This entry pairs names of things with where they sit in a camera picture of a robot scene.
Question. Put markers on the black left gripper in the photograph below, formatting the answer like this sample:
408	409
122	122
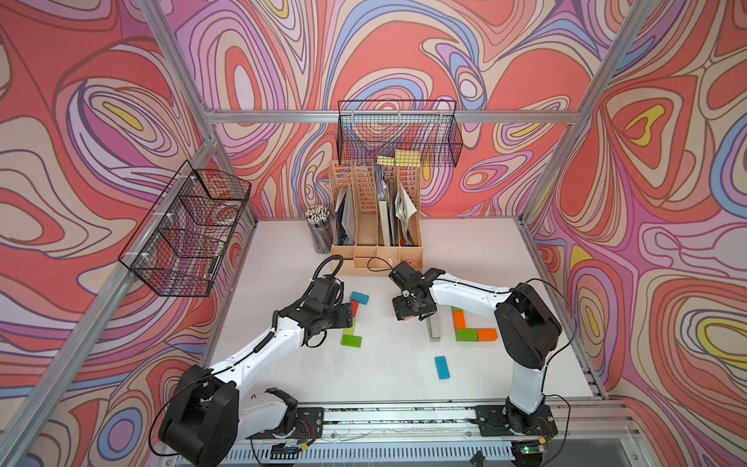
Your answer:
344	312

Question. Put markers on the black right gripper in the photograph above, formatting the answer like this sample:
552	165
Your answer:
402	311

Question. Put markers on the light green block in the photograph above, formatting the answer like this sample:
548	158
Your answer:
351	330

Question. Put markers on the teal block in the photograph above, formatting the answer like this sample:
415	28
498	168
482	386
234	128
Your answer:
442	368
361	298

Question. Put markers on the orange block front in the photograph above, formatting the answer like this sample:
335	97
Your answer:
459	321

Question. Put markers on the orange block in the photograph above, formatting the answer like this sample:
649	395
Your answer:
459	321
487	335

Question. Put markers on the dark green block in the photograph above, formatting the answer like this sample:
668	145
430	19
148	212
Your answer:
467	335

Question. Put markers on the teal block front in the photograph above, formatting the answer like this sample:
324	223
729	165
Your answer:
442	368

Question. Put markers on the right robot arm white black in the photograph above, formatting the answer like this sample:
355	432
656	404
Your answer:
527	327

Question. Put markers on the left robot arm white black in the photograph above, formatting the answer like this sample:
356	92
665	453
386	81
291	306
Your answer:
211	408

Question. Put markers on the black white stapler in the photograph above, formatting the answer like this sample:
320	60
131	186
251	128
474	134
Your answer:
433	328

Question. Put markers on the clear cup of pencils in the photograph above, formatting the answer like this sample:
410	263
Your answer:
320	223

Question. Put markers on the beige desk organizer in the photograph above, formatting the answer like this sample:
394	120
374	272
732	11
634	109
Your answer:
378	217

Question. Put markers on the yellow sticky note block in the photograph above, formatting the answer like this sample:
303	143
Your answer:
400	158

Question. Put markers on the left black wire basket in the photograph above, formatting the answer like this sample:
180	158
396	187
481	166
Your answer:
179	248

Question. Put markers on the black wire basket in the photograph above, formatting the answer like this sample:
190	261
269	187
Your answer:
179	248
369	127

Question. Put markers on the back black wire basket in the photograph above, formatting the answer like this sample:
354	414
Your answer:
369	127

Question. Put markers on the metal base rail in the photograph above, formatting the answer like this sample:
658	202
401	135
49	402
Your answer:
436	430

